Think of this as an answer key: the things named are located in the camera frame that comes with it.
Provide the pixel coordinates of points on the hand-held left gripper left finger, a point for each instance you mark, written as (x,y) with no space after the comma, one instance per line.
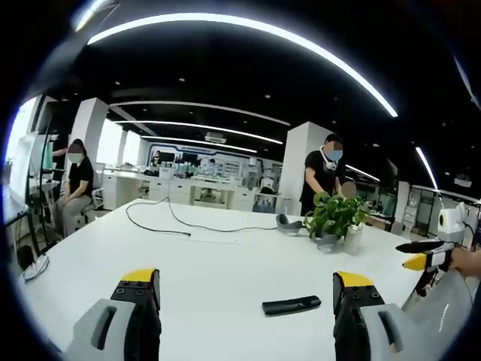
(112,319)

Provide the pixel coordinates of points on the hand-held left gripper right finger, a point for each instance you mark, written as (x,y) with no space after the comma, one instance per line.
(370,319)

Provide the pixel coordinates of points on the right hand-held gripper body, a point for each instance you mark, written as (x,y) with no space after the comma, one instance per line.
(452,233)

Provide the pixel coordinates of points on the black remote control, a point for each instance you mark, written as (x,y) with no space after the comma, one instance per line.
(291,305)

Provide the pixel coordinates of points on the person's right hand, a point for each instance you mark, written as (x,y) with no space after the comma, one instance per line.
(466,259)

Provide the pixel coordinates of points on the person's grey trouser leg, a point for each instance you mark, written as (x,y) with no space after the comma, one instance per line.
(439,319)

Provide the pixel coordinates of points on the white plant pot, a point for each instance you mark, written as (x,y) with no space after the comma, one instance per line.
(353,238)

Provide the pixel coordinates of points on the green potted plant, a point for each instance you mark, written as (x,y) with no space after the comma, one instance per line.
(334,214)

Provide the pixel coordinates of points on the office chair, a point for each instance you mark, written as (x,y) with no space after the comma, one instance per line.
(95,199)

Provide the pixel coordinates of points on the grey neck device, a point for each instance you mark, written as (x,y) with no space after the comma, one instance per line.
(288,225)

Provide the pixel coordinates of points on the white counter desk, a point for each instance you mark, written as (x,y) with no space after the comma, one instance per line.
(180,184)

